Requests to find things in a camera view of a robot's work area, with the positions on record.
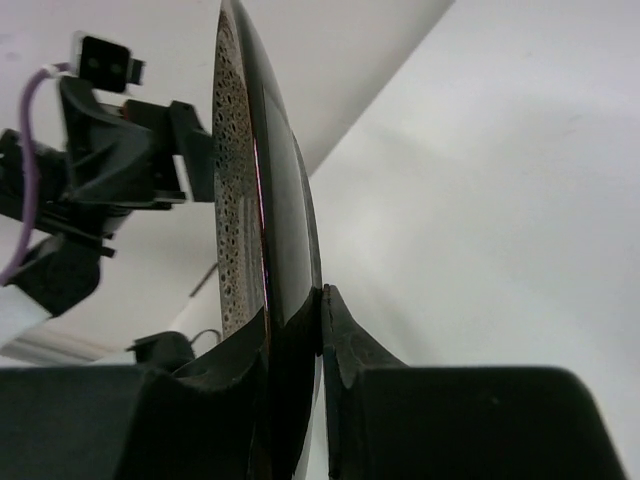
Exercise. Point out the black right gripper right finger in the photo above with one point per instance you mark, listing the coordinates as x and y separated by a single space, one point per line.
348 352

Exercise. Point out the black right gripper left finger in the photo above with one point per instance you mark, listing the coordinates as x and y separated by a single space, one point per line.
224 418

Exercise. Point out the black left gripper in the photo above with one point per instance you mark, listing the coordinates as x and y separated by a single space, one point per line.
115 162

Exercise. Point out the brown round plate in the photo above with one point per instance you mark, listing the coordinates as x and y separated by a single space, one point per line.
268 253

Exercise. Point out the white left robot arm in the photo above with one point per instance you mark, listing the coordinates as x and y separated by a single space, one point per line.
56 274

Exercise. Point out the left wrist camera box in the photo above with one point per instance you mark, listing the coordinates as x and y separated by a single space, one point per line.
107 65

